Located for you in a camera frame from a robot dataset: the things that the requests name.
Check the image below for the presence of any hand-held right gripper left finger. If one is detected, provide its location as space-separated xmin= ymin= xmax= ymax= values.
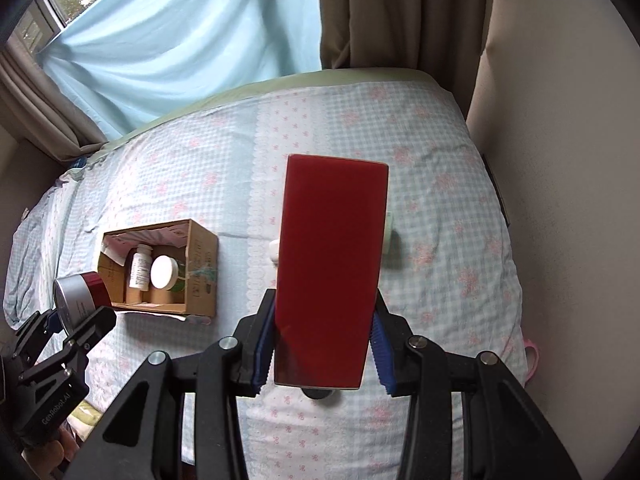
xmin=76 ymin=289 xmax=279 ymax=480

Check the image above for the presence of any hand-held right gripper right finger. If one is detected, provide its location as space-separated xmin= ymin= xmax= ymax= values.
xmin=369 ymin=291 xmax=584 ymax=480

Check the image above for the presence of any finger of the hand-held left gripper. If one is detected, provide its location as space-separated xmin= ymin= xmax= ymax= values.
xmin=61 ymin=305 xmax=118 ymax=364
xmin=13 ymin=310 xmax=62 ymax=364

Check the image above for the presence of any red jar with silver lid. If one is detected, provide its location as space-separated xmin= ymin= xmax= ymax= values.
xmin=52 ymin=271 xmax=114 ymax=330

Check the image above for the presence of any cardboard box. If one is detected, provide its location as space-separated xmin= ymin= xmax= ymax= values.
xmin=97 ymin=218 xmax=220 ymax=319

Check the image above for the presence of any red rectangular box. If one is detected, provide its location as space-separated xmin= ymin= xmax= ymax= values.
xmin=273 ymin=154 xmax=390 ymax=391

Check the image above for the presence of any person's left hand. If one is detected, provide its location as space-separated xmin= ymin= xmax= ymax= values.
xmin=35 ymin=429 xmax=82 ymax=476

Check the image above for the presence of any white labelled pill bottle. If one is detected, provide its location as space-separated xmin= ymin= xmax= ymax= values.
xmin=128 ymin=244 xmax=154 ymax=291

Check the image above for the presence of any white tube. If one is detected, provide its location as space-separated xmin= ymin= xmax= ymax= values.
xmin=268 ymin=212 xmax=397 ymax=267

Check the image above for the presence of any jar with white lid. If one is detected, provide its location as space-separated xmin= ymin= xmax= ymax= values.
xmin=150 ymin=256 xmax=180 ymax=291

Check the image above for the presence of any white and pink paper packet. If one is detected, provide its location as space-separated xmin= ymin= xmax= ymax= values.
xmin=101 ymin=224 xmax=189 ymax=267

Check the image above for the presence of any pink plastic item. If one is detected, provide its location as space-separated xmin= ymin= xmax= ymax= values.
xmin=522 ymin=337 xmax=543 ymax=387

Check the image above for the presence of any checkered floral bed sheet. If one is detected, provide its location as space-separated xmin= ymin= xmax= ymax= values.
xmin=2 ymin=79 xmax=532 ymax=480

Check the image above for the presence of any beige curtain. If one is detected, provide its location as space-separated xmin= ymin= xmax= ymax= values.
xmin=0 ymin=39 xmax=110 ymax=162

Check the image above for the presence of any pale green mattress cover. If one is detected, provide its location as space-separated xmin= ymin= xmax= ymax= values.
xmin=60 ymin=67 xmax=443 ymax=181

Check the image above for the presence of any light blue curtain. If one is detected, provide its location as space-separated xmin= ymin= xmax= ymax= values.
xmin=39 ymin=0 xmax=324 ymax=142

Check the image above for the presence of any brown curtain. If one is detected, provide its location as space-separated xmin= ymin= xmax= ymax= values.
xmin=312 ymin=0 xmax=497 ymax=116

